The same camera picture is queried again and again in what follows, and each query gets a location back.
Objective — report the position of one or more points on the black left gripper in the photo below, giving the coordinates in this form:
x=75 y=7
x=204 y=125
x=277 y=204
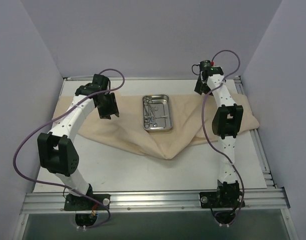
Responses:
x=108 y=108

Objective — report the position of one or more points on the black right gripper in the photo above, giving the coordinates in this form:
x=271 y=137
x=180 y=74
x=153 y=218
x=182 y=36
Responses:
x=199 y=87

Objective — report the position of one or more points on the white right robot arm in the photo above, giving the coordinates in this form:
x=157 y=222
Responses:
x=225 y=125

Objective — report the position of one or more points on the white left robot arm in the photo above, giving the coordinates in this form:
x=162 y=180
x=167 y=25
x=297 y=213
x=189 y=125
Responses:
x=56 y=148

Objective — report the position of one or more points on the steel surgical scissors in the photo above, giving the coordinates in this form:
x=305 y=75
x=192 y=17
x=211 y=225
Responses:
x=149 y=108

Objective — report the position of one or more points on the steel surgical forceps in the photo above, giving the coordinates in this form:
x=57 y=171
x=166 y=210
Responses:
x=149 y=120

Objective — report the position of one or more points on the steel instrument tray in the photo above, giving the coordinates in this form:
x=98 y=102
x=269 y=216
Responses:
x=162 y=101

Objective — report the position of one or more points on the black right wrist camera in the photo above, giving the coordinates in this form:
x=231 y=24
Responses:
x=206 y=65

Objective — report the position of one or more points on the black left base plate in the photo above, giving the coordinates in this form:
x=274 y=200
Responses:
x=77 y=203

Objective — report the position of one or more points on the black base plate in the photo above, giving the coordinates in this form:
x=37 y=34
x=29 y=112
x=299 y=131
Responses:
x=217 y=200
x=77 y=203

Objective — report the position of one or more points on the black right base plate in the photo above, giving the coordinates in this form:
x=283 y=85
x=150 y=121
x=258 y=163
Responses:
x=217 y=200

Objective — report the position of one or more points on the aluminium front rail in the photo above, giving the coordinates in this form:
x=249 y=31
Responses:
x=154 y=201

